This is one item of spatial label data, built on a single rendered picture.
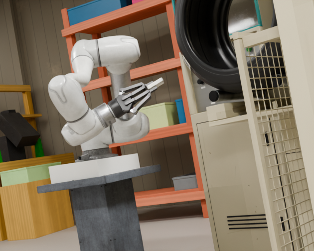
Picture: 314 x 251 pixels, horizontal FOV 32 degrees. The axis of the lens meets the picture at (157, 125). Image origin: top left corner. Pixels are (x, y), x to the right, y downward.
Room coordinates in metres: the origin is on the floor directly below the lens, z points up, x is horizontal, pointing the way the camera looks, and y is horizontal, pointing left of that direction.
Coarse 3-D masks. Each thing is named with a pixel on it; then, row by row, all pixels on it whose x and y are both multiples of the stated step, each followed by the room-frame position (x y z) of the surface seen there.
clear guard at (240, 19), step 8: (240, 0) 2.84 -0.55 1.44; (248, 0) 2.81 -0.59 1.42; (256, 0) 2.77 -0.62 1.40; (232, 8) 2.88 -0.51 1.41; (240, 8) 2.84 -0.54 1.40; (248, 8) 2.81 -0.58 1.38; (256, 8) 2.77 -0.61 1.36; (232, 16) 2.88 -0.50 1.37; (240, 16) 2.85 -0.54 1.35; (248, 16) 2.82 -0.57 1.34; (256, 16) 2.79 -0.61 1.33; (232, 24) 2.89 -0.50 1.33; (240, 24) 2.86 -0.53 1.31; (248, 24) 2.82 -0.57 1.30; (256, 24) 2.79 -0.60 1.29; (232, 32) 2.89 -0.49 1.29
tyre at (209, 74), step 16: (176, 0) 2.15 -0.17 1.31; (192, 0) 2.23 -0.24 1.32; (208, 0) 2.30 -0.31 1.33; (224, 0) 2.30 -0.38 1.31; (272, 0) 1.84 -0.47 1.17; (176, 16) 2.14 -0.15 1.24; (192, 16) 2.26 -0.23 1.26; (208, 16) 2.33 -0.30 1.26; (224, 16) 2.31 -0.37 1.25; (176, 32) 2.15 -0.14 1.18; (192, 32) 2.27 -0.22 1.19; (208, 32) 2.34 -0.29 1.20; (224, 32) 2.32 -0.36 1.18; (192, 48) 2.11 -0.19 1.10; (208, 48) 2.33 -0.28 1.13; (224, 48) 2.33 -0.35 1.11; (272, 48) 1.87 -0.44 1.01; (192, 64) 2.11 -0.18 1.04; (208, 64) 2.07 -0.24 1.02; (224, 64) 2.32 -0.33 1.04; (256, 64) 1.92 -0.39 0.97; (272, 64) 1.90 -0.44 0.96; (208, 80) 2.09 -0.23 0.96; (224, 80) 2.02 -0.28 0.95; (240, 80) 1.98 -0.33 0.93; (256, 80) 1.96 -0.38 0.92
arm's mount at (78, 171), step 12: (120, 156) 2.93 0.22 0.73; (132, 156) 3.02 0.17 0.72; (60, 168) 2.92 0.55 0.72; (72, 168) 2.87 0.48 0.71; (84, 168) 2.82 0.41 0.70; (96, 168) 2.78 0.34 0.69; (108, 168) 2.84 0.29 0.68; (120, 168) 2.92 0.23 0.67; (132, 168) 3.00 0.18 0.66; (60, 180) 2.93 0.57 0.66
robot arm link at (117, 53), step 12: (120, 36) 2.51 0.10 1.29; (108, 48) 2.48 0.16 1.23; (120, 48) 2.48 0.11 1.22; (132, 48) 2.50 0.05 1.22; (108, 60) 2.50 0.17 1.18; (120, 60) 2.51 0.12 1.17; (132, 60) 2.53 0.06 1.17; (120, 72) 2.58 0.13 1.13; (120, 84) 2.68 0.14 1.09; (132, 108) 2.88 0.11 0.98; (120, 120) 2.93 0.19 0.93; (132, 120) 2.93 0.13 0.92; (144, 120) 3.00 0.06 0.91; (120, 132) 2.97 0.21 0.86; (132, 132) 2.98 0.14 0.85; (144, 132) 3.01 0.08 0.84
